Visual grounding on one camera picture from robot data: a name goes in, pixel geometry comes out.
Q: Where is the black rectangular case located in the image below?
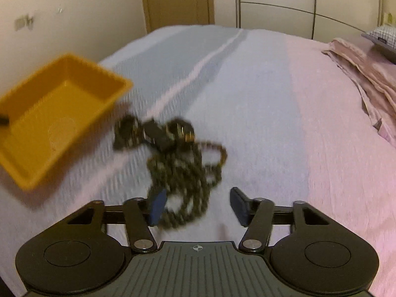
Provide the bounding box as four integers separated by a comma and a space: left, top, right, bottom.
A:
143, 119, 174, 153

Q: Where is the brown wooden door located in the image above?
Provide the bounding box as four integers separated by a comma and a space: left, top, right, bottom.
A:
139, 0, 216, 33

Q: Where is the cream wardrobe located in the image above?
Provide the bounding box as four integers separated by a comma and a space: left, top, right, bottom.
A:
237, 0, 384, 41

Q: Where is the wall socket with plug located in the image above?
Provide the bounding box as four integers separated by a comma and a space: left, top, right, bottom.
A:
14, 13, 34, 32

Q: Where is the brown wooden bead necklace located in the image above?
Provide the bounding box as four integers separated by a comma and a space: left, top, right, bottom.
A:
146, 140, 228, 231

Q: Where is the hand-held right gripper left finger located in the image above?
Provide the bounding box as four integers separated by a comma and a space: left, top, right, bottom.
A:
57, 189, 169, 253

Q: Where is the yellow plastic tray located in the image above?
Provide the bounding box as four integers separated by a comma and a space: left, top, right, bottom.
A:
0, 53, 134, 191

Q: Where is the folded pink blanket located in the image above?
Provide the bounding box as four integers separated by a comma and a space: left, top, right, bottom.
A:
322, 37, 396, 147

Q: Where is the dark red bead bracelet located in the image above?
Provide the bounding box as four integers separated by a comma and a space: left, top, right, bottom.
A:
113, 114, 143, 151

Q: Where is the black wrist watch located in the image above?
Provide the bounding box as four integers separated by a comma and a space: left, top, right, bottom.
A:
165, 117, 196, 144

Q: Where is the checked grey pillow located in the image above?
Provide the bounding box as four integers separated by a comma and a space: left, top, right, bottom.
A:
361, 25, 396, 60

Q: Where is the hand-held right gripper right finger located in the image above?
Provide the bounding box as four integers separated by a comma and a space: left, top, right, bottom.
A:
229, 187, 338, 253

